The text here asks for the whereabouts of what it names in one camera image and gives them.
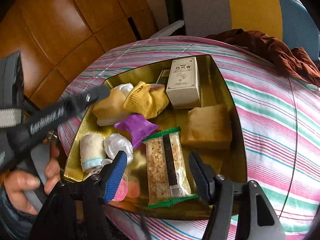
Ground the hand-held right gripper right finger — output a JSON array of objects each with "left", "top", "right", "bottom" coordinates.
[{"left": 188, "top": 151, "right": 287, "bottom": 240}]

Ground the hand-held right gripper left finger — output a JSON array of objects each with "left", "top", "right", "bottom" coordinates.
[{"left": 30, "top": 150, "right": 128, "bottom": 240}]

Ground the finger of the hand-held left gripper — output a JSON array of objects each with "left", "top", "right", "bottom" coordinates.
[{"left": 57, "top": 84, "right": 111, "bottom": 120}]

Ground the pink plastic cup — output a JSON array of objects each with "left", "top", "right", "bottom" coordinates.
[{"left": 111, "top": 174, "right": 140, "bottom": 202}]

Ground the clear plastic piece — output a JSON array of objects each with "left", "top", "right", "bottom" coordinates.
[{"left": 89, "top": 159, "right": 113, "bottom": 178}]

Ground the yellow white scouring sponge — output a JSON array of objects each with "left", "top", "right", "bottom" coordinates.
[{"left": 92, "top": 88, "right": 130, "bottom": 127}]

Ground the clear plastic item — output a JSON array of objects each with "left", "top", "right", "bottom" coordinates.
[{"left": 103, "top": 133, "right": 134, "bottom": 164}]

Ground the green edged snack bar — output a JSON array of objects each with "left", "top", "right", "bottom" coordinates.
[{"left": 141, "top": 126, "right": 198, "bottom": 209}]

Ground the white sock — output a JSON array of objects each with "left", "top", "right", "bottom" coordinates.
[{"left": 80, "top": 133, "right": 107, "bottom": 172}]

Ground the white plastic bag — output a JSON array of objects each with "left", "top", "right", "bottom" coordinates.
[{"left": 114, "top": 82, "right": 134, "bottom": 98}]

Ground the large yellow sponge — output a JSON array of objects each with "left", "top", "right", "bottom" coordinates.
[{"left": 180, "top": 104, "right": 233, "bottom": 151}]

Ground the purple snack packet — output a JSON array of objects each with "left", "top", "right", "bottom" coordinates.
[{"left": 114, "top": 114, "right": 160, "bottom": 149}]

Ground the yellow knitted toy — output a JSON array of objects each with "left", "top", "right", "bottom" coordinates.
[{"left": 123, "top": 81, "right": 170, "bottom": 120}]

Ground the small green box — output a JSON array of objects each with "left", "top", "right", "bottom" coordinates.
[{"left": 156, "top": 69, "right": 172, "bottom": 85}]

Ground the gold metal tin box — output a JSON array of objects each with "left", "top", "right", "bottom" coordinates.
[{"left": 61, "top": 54, "right": 248, "bottom": 220}]

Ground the white printed carton box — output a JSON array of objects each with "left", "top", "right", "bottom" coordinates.
[{"left": 166, "top": 57, "right": 202, "bottom": 110}]

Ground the person's left forearm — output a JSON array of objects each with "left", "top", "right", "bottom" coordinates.
[{"left": 0, "top": 187, "right": 38, "bottom": 240}]

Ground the person's left hand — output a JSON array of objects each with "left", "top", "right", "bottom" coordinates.
[{"left": 4, "top": 144, "right": 62, "bottom": 215}]

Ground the wooden cabinet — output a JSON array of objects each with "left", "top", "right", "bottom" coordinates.
[{"left": 0, "top": 0, "right": 158, "bottom": 108}]

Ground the striped pink green tablecloth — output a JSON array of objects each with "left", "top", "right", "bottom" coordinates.
[{"left": 57, "top": 36, "right": 320, "bottom": 240}]

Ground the brown crumpled cloth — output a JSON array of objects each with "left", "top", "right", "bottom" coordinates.
[{"left": 205, "top": 29, "right": 320, "bottom": 87}]

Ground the grey yellow blue chair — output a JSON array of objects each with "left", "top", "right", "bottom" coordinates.
[{"left": 150, "top": 0, "right": 320, "bottom": 63}]

